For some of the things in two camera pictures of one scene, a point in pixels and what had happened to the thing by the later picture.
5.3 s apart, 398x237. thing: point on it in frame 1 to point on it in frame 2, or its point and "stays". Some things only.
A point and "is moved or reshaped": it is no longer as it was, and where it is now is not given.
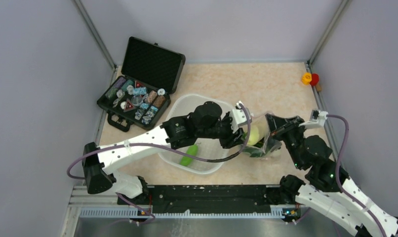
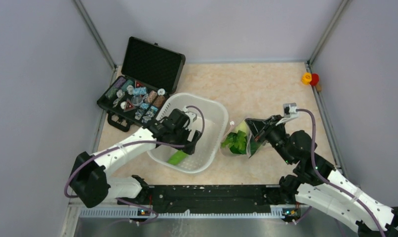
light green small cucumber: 192,150 to 177,157
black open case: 151,74 stays
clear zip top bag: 260,143 is moved or reshaped
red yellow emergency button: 308,78 stays
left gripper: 232,139 to 189,147
